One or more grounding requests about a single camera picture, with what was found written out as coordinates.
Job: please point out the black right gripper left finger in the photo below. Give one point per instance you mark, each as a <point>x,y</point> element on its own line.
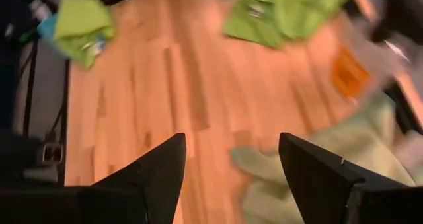
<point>115,204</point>

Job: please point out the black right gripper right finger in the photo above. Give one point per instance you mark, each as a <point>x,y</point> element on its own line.
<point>347,201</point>

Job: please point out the pale green microfiber towel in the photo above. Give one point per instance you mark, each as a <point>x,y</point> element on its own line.
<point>363,141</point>

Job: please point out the clear spray bottle orange label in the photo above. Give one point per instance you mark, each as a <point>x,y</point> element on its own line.
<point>350,72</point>

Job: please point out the black metal rig frame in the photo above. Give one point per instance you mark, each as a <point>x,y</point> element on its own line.
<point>29,85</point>

